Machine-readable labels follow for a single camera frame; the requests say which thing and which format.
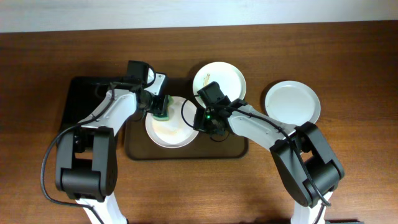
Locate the green yellow sponge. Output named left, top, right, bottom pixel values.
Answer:
left=152, top=95, right=174, bottom=121

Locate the white plate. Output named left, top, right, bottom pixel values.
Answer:
left=192, top=62, right=246, bottom=101
left=145, top=96, right=198, bottom=149
left=264, top=81, right=321, bottom=126

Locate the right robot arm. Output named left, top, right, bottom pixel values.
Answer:
left=193, top=100, right=345, bottom=223

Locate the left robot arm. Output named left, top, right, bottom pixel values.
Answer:
left=55, top=88, right=171, bottom=223

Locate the brown serving tray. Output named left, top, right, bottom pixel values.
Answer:
left=124, top=78, right=249, bottom=161

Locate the black rectangular tray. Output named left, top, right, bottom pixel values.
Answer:
left=59, top=77, right=120, bottom=133

